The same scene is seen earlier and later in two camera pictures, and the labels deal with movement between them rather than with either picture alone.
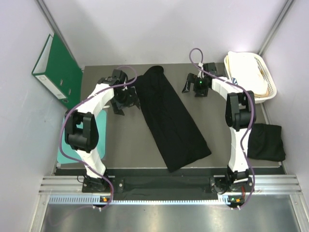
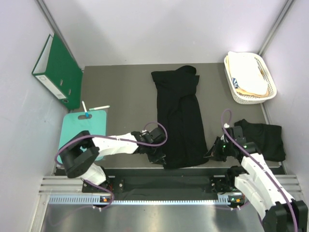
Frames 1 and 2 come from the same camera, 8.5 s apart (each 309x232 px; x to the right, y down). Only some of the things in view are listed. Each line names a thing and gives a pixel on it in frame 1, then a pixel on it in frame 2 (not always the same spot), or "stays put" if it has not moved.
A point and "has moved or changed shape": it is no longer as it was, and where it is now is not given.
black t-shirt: (181, 144) has moved or changed shape
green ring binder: (59, 72) stays put
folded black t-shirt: (265, 142) stays put
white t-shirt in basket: (246, 72) stays put
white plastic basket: (248, 71) stays put
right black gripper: (193, 79) to (214, 152)
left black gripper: (132, 100) to (158, 158)
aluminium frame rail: (264, 183) stays put
